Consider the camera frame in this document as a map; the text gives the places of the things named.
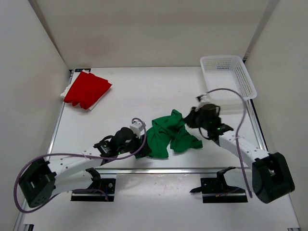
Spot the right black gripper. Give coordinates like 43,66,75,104
183,108,209,131

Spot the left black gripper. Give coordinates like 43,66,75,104
117,132,152,157

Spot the green item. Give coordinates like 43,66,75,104
146,109,203,159

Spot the red t shirt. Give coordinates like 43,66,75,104
64,72,112,110

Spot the white t shirt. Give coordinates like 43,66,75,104
60,83,102,111

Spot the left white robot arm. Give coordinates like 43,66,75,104
18,127,152,208

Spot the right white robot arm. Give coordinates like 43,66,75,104
184,103,295,204

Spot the white plastic basket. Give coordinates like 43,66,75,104
200,55,257,101

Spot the black label on table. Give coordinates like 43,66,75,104
74,68,91,73

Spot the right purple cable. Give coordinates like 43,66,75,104
196,88,253,198

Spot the purple cable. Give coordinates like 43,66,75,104
196,88,253,198
13,117,147,214

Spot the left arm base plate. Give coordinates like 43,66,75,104
71,174,116,202

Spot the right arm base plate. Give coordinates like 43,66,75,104
190,167,248,204

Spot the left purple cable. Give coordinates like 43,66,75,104
13,117,147,214

